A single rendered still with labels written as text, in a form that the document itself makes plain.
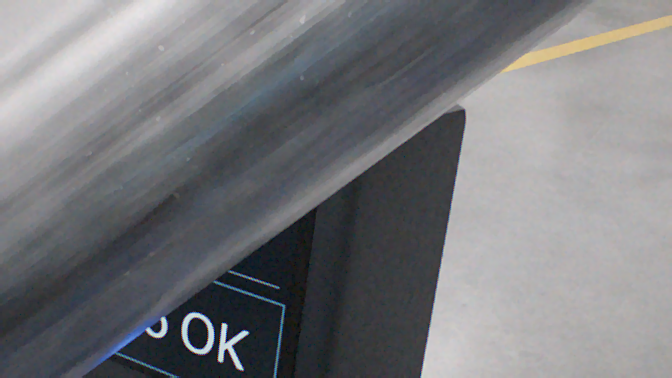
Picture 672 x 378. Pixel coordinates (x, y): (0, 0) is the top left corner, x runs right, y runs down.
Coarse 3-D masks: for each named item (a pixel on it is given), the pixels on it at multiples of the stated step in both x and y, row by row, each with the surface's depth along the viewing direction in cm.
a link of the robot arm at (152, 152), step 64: (0, 0) 23; (64, 0) 21; (128, 0) 21; (192, 0) 20; (256, 0) 20; (320, 0) 20; (384, 0) 21; (448, 0) 21; (512, 0) 21; (576, 0) 23; (0, 64) 21; (64, 64) 21; (128, 64) 21; (192, 64) 20; (256, 64) 21; (320, 64) 21; (384, 64) 21; (448, 64) 22; (0, 128) 21; (64, 128) 21; (128, 128) 21; (192, 128) 21; (256, 128) 21; (320, 128) 22; (384, 128) 23; (0, 192) 21; (64, 192) 21; (128, 192) 21; (192, 192) 21; (256, 192) 22; (320, 192) 23; (0, 256) 21; (64, 256) 21; (128, 256) 22; (192, 256) 23; (0, 320) 22; (64, 320) 22; (128, 320) 23
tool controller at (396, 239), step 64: (448, 128) 44; (384, 192) 39; (448, 192) 46; (256, 256) 39; (320, 256) 38; (384, 256) 41; (192, 320) 41; (256, 320) 40; (320, 320) 38; (384, 320) 43
